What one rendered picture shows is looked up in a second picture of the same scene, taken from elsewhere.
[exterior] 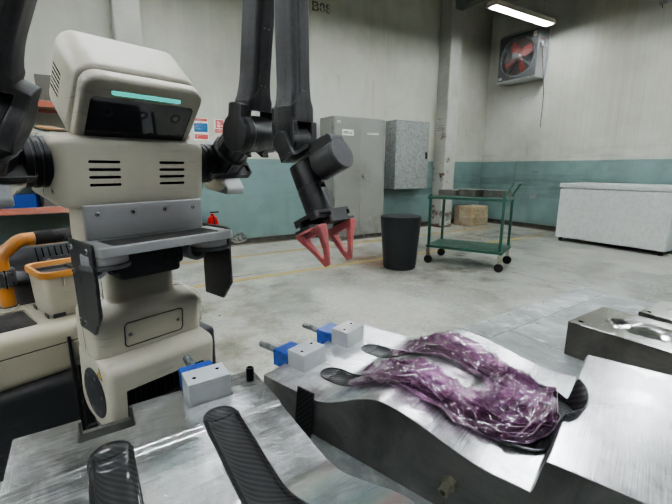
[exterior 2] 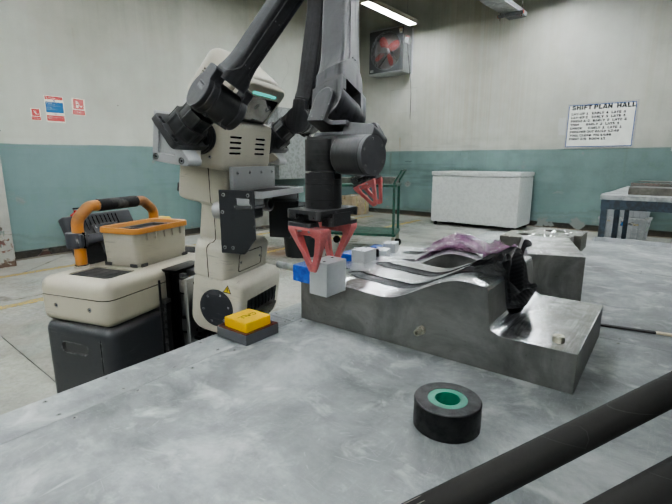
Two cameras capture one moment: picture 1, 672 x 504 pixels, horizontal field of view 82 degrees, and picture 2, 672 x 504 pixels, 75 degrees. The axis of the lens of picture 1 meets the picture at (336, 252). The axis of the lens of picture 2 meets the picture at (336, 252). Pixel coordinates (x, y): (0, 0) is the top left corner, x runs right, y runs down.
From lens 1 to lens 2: 0.73 m
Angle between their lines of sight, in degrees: 19
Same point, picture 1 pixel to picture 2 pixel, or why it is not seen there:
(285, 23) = not seen: hidden behind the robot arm
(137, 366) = (252, 282)
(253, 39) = (314, 57)
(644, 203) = (498, 187)
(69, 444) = not seen: hidden behind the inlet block
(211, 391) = (370, 256)
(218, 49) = (72, 16)
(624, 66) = (474, 68)
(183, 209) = (267, 173)
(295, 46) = not seen: hidden behind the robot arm
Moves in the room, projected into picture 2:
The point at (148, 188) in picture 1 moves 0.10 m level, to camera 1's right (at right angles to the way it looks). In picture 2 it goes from (249, 157) to (285, 157)
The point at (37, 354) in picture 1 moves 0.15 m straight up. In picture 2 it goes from (143, 293) to (138, 240)
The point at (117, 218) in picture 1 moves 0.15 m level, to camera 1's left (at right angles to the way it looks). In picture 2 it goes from (244, 176) to (183, 177)
